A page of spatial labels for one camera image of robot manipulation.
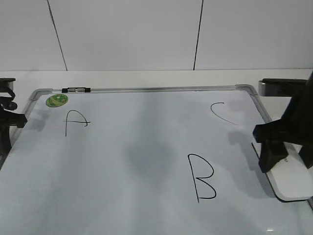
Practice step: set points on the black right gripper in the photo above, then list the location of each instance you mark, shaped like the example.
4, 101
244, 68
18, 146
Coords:
272, 135

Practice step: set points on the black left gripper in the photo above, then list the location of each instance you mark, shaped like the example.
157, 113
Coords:
8, 118

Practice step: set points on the white whiteboard eraser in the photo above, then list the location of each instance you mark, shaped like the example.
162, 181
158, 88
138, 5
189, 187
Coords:
290, 180

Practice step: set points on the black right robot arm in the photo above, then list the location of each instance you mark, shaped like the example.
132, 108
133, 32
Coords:
300, 106

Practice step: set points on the round green magnet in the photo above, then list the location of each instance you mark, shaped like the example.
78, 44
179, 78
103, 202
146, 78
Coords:
56, 100

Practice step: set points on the black silver board clip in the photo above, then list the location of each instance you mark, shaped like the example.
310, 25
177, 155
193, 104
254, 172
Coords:
76, 90

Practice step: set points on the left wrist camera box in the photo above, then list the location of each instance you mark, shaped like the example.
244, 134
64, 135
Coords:
6, 84

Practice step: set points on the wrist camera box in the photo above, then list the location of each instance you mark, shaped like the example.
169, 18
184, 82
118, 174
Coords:
276, 87
6, 84

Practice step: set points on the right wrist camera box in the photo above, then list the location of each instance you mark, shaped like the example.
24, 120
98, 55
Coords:
276, 87

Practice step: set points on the white board with grey frame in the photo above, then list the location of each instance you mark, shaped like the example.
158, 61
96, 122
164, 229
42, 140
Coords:
162, 161

